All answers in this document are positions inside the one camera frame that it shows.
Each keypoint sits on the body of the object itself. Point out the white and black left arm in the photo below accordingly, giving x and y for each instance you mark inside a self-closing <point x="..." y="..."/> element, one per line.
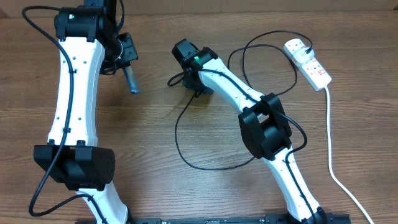
<point x="91" y="44"/>

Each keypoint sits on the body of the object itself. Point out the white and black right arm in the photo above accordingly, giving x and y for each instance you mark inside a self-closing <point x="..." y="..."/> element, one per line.
<point x="265" y="128"/>

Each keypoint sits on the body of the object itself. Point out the blue Galaxy smartphone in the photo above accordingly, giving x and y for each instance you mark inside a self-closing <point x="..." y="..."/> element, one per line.
<point x="131" y="80"/>

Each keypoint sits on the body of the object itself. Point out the white power strip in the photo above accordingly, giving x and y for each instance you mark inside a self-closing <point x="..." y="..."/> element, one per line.
<point x="313" y="71"/>

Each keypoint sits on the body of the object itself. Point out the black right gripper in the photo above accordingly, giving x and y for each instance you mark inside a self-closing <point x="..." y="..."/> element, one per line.
<point x="190" y="85"/>

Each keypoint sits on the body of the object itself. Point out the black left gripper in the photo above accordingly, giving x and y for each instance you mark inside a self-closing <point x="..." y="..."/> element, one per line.
<point x="131" y="52"/>

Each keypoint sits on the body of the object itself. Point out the white charger plug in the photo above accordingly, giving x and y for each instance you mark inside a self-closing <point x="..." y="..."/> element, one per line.
<point x="303" y="55"/>

